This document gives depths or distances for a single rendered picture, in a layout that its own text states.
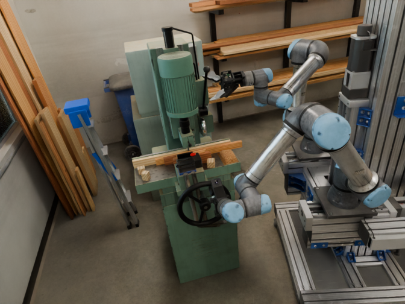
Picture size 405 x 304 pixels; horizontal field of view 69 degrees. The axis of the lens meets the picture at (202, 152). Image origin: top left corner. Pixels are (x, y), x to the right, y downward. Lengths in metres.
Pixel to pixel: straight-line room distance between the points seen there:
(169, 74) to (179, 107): 0.18
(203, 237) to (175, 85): 0.99
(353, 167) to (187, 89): 0.84
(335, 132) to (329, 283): 1.16
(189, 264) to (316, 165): 1.06
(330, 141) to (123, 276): 1.82
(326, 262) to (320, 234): 0.49
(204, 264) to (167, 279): 0.31
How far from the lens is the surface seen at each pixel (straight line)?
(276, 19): 4.23
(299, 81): 1.60
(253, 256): 2.35
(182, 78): 1.49
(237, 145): 1.80
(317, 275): 2.04
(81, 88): 3.95
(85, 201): 3.02
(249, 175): 1.23
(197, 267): 2.17
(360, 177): 1.29
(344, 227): 1.65
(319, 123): 1.06
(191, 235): 1.93
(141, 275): 2.37
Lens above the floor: 1.82
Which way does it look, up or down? 31 degrees down
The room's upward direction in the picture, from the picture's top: 7 degrees counter-clockwise
